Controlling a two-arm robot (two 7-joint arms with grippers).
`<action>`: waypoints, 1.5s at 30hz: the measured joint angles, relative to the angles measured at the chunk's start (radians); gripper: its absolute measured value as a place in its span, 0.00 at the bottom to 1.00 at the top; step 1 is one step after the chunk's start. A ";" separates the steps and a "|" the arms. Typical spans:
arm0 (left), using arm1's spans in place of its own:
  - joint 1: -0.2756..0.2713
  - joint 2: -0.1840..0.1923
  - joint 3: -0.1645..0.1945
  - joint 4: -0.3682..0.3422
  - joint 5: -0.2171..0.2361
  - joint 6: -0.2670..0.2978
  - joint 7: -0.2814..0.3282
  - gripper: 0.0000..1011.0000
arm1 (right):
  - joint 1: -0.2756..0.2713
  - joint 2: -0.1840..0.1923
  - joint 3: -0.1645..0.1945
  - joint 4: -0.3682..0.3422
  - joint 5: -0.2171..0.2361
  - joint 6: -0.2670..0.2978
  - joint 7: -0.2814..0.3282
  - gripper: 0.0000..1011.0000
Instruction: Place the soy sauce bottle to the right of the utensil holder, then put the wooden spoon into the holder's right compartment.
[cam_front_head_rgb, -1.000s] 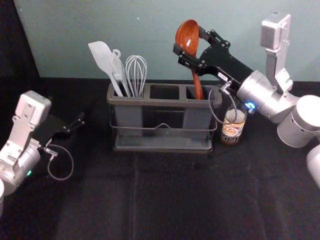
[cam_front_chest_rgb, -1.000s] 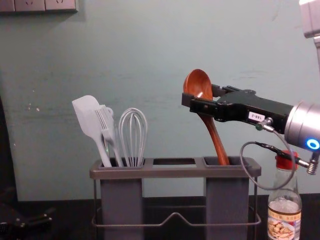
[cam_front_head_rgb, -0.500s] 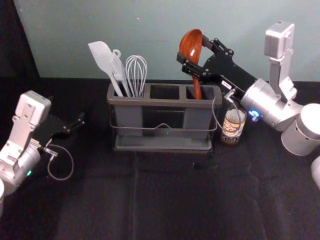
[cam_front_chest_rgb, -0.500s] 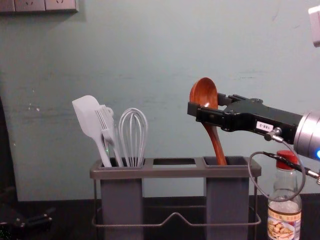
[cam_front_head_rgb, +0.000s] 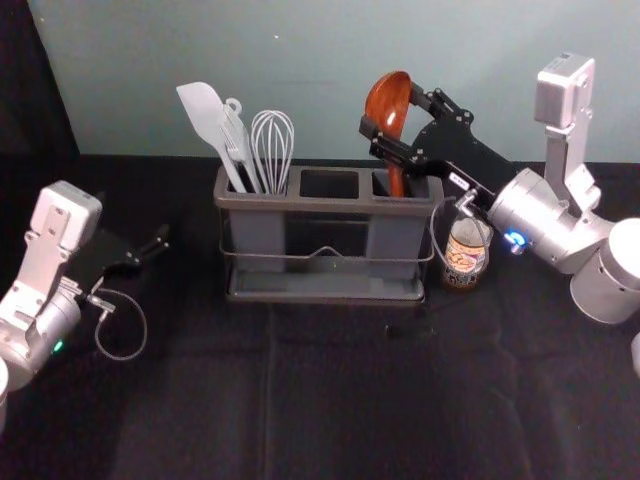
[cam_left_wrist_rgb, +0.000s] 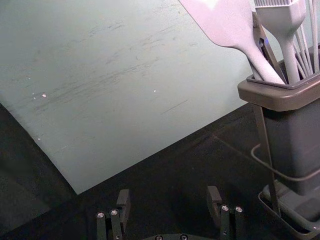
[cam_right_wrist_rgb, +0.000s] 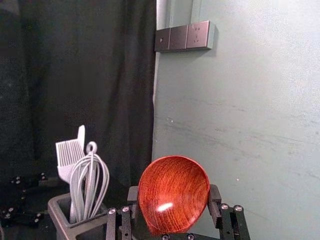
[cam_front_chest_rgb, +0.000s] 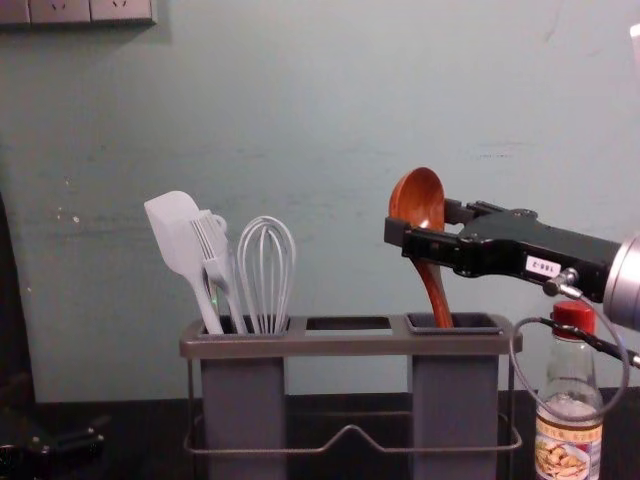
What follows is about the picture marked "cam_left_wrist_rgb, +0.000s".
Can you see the pale scuffed wall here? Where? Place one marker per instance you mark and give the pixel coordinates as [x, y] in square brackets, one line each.
[100, 75]

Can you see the dark metal tongs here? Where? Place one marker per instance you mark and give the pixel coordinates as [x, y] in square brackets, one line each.
[271, 53]

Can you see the grey silicone spatula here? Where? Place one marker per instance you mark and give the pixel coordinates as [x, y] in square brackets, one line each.
[225, 25]

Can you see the dark grey utensil holder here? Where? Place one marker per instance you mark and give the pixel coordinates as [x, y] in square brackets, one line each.
[295, 140]

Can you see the black rack base tray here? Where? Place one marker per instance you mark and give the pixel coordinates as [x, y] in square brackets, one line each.
[300, 212]

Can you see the steel rack upright bar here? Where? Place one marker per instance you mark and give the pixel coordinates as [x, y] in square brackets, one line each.
[267, 155]

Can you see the black table cloth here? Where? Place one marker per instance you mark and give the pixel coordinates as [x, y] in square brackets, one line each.
[175, 175]

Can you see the grey silicone basting brush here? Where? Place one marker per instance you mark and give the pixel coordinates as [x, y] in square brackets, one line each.
[282, 22]

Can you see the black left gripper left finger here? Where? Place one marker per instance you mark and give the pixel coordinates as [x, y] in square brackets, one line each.
[123, 200]

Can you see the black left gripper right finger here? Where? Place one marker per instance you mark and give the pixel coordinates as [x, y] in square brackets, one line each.
[213, 200]

